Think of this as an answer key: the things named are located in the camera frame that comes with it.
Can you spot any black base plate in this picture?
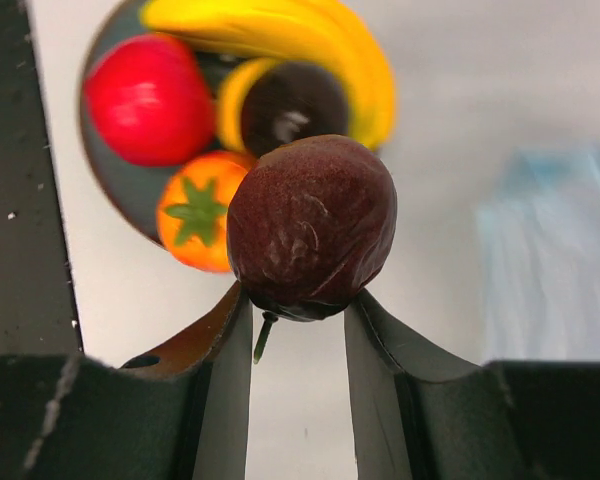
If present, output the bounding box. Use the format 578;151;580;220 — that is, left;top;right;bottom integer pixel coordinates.
0;1;82;354

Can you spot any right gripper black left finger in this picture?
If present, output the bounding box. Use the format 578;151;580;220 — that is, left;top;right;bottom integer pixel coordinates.
0;285;253;479

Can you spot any light blue plastic bag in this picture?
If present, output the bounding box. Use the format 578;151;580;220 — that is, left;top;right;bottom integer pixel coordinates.
476;148;600;361

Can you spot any dark red fake plum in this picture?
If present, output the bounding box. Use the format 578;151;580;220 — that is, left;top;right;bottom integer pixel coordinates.
227;134;398;361

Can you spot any yellow fake banana bunch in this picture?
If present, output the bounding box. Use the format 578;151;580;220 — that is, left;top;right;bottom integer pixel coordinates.
139;0;396;149

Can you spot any dark fake fruit green top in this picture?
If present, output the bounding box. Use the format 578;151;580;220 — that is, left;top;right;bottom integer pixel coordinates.
240;62;349;157

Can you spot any dark blue ceramic plate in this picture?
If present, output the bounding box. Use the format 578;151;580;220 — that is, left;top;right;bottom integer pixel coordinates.
78;0;251;246

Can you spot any yellow fake lemon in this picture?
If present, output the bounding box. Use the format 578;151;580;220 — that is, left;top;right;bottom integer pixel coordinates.
216;57;280;153

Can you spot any orange fake persimmon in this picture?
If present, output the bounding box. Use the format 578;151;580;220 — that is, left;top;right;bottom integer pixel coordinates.
155;150;256;273

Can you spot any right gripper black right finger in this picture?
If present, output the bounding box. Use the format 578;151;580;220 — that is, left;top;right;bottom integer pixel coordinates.
344;292;600;479

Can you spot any red fake apple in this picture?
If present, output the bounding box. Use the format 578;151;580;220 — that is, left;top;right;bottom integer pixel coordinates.
86;33;215;166

